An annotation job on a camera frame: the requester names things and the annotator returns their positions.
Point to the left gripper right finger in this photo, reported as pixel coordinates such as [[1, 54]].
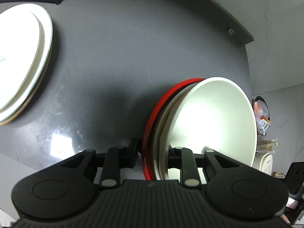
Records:
[[183, 159]]

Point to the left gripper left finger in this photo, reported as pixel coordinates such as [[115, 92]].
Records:
[[115, 159]]

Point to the red rimmed bowl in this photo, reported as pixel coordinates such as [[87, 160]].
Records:
[[150, 149]]

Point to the large white bowl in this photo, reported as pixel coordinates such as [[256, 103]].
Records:
[[215, 114]]

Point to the wooden chopstick packets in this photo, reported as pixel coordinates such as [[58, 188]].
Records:
[[267, 146]]

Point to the plastic bag with packets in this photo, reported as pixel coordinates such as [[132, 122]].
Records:
[[262, 118]]

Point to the brown cooker inner pot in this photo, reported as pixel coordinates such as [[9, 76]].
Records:
[[261, 113]]

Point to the white blue-rimmed plate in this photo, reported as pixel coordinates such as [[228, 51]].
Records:
[[20, 40]]

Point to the white flower pattern plate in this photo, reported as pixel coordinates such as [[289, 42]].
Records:
[[38, 69]]

